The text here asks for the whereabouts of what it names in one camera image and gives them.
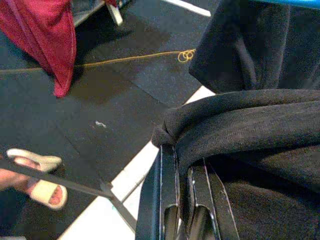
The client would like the blue plastic hanger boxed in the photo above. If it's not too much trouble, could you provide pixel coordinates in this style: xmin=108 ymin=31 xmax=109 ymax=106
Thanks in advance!
xmin=249 ymin=0 xmax=320 ymax=10

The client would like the black metal clothes rack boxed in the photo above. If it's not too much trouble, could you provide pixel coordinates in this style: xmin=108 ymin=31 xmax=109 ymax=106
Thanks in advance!
xmin=0 ymin=158 xmax=138 ymax=232

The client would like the black printed shirt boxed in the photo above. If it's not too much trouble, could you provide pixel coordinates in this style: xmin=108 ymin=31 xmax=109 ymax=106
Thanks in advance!
xmin=151 ymin=0 xmax=320 ymax=240

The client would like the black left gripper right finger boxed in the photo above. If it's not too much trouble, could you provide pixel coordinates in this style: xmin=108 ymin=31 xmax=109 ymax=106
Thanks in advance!
xmin=187 ymin=159 xmax=241 ymax=240

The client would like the beige slide sandal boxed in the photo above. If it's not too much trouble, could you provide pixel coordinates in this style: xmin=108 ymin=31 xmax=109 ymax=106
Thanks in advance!
xmin=31 ymin=178 xmax=68 ymax=211
xmin=6 ymin=148 xmax=63 ymax=173

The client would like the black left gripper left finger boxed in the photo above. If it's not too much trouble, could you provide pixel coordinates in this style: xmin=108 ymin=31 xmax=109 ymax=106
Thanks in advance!
xmin=134 ymin=143 xmax=181 ymax=240

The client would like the person in teal shorts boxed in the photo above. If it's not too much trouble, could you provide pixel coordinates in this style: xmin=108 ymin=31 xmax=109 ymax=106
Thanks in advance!
xmin=0 ymin=148 xmax=68 ymax=211

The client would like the yellow cord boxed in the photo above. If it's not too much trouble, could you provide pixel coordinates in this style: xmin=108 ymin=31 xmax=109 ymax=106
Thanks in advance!
xmin=82 ymin=48 xmax=196 ymax=68

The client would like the red cloth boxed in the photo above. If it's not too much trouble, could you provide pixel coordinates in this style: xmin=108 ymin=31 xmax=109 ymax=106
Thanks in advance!
xmin=0 ymin=0 xmax=77 ymax=98

